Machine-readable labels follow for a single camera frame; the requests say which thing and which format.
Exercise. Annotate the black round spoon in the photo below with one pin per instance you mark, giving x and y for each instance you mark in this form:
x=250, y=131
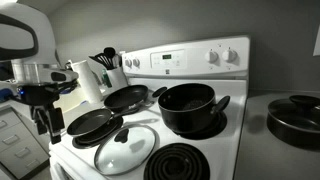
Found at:
x=109, y=52

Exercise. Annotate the glass lid with black knob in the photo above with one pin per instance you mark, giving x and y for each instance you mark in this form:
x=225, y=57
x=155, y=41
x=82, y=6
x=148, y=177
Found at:
x=133, y=156

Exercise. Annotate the white utensil holder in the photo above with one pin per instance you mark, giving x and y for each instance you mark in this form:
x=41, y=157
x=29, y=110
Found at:
x=117, y=79

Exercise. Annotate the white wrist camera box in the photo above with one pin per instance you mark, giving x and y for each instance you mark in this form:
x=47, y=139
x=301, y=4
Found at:
x=65, y=75

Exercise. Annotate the black coil burner under pot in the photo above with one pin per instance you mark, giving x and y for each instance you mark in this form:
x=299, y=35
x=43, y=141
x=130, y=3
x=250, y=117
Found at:
x=218, y=125

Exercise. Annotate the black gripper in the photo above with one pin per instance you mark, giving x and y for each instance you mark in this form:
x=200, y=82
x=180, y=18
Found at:
x=40, y=94

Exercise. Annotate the white paper on wall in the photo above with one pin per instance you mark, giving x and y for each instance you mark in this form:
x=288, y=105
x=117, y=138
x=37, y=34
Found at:
x=317, y=40

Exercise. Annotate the white paper towel roll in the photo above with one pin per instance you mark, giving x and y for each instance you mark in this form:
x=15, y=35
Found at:
x=87, y=81

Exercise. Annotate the white electric stove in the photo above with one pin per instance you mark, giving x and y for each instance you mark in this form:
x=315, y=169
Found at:
x=220, y=150

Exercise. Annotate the grey drawer cabinet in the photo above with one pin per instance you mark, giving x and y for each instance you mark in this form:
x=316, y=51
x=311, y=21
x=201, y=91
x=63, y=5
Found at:
x=18, y=150

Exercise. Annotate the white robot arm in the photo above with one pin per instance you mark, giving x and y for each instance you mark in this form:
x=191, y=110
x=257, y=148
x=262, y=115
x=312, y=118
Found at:
x=23, y=36

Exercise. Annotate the white stove knob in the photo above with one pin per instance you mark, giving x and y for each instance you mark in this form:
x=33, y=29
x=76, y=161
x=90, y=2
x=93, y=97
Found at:
x=136, y=62
x=211, y=56
x=229, y=55
x=128, y=63

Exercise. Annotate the black coil burner under pan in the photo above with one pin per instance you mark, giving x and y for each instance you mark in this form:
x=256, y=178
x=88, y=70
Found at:
x=100, y=138

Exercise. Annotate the black slotted spatula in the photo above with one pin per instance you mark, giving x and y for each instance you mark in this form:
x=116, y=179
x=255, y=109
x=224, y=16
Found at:
x=99, y=60

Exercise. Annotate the white utensil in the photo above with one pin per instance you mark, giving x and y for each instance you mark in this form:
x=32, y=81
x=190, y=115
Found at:
x=116, y=61

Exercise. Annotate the black saucepan lid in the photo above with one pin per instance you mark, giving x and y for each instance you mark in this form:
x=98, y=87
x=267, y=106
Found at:
x=296, y=116

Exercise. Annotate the uncovered black coil burner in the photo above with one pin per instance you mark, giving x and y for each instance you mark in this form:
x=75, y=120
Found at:
x=176, y=165

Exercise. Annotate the small black frying pan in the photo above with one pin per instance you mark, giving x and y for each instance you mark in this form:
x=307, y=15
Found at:
x=88, y=122

